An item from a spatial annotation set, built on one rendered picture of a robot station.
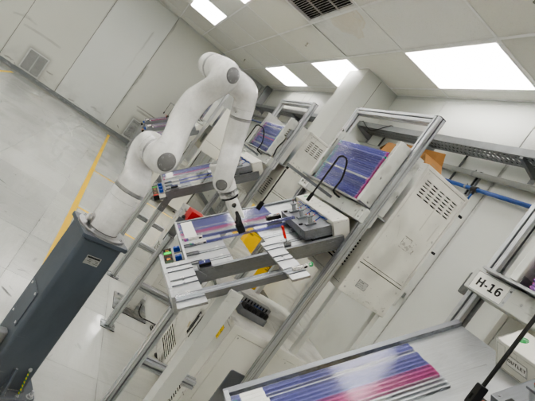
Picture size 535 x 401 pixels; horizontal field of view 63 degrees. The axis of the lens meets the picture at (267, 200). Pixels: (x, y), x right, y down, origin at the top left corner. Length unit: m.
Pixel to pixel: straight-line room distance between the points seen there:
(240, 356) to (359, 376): 0.99
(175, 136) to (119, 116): 8.93
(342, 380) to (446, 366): 0.27
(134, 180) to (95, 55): 8.96
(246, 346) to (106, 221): 0.86
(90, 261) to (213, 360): 0.74
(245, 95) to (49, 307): 1.07
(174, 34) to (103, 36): 1.51
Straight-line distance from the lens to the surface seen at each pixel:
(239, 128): 1.78
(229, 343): 2.07
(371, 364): 1.26
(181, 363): 1.77
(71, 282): 1.77
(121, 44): 10.55
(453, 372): 1.27
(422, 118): 2.19
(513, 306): 1.36
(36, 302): 1.80
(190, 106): 1.65
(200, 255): 2.04
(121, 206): 1.69
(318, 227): 2.01
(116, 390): 2.08
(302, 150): 3.42
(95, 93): 10.55
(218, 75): 1.62
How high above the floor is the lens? 1.22
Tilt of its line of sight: 2 degrees down
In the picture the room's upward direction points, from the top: 36 degrees clockwise
